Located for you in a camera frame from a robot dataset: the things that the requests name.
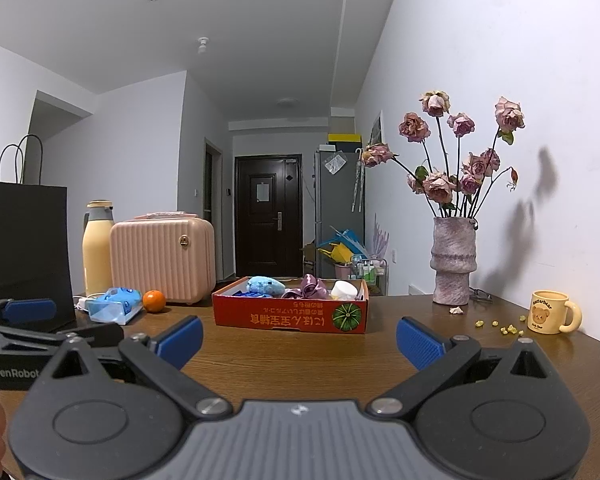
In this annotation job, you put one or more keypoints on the small blue packet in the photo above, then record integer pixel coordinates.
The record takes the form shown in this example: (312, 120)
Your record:
(241, 292)

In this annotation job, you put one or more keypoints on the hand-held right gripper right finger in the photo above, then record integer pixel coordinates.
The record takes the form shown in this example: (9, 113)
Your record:
(420, 342)

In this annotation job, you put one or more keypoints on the scattered yellow crumbs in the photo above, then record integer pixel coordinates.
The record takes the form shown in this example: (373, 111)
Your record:
(507, 330)

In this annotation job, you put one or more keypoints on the mottled pink vase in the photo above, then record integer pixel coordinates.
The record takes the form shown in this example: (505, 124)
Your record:
(452, 260)

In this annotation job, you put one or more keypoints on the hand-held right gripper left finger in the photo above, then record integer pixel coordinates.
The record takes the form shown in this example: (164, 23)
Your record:
(182, 342)

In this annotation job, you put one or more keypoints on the pale yellow thermos bottle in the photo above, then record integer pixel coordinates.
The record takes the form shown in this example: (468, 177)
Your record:
(97, 255)

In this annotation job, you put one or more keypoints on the clear plastic bag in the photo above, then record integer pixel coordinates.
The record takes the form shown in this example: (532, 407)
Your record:
(335, 164)

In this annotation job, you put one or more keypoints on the black paper bag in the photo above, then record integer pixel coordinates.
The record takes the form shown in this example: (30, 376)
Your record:
(25, 250)

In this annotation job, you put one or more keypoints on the round ceiling light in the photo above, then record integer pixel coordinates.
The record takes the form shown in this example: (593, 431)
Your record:
(287, 103)

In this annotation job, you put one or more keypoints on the grey refrigerator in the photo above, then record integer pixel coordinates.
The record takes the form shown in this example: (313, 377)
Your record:
(335, 200)

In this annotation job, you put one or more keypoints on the pink bucket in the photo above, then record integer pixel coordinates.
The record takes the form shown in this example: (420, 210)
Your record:
(343, 272)

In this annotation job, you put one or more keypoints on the yellow bear mug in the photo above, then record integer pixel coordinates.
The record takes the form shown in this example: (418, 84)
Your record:
(547, 312)

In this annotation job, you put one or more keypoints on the dark brown entrance door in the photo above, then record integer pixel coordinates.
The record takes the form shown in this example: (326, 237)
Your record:
(250, 240)

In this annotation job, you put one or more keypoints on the yellow and black box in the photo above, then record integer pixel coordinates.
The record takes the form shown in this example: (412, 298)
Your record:
(345, 138)

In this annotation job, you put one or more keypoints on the open brown cardboard box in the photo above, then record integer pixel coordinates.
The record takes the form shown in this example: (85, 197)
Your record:
(310, 260)

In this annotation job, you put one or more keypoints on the orange cardboard box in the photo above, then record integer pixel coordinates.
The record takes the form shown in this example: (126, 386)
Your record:
(280, 316)

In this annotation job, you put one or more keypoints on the orange fruit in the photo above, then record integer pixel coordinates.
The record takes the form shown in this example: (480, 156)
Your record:
(154, 301)

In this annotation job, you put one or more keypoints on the bunch of dried roses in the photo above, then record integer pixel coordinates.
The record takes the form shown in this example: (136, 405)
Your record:
(437, 185)

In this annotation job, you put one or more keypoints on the purple satin cloth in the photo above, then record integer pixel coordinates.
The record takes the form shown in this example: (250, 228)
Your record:
(310, 287)

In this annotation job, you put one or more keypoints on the blue plush toy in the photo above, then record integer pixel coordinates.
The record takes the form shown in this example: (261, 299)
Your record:
(265, 285)

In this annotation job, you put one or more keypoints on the hanging folded umbrella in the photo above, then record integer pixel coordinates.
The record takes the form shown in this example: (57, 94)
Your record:
(358, 180)

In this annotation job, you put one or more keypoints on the white paper on door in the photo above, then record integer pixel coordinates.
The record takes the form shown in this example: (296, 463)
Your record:
(263, 191)

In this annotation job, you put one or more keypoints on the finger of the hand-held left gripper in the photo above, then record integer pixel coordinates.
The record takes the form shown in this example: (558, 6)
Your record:
(40, 341)
(30, 311)

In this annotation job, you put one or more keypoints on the metal trolley rack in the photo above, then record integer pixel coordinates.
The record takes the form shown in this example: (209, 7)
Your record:
(372, 275)

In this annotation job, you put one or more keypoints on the white ceiling sprinkler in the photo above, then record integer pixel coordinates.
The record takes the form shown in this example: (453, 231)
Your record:
(202, 44)

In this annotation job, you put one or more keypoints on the side door frame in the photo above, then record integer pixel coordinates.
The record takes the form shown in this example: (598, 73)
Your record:
(211, 210)

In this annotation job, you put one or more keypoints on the blue patterned tissue packet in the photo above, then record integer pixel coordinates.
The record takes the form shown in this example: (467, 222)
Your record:
(112, 306)

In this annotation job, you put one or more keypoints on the pink ribbed suitcase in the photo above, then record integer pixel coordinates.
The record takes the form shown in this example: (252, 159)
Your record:
(160, 260)

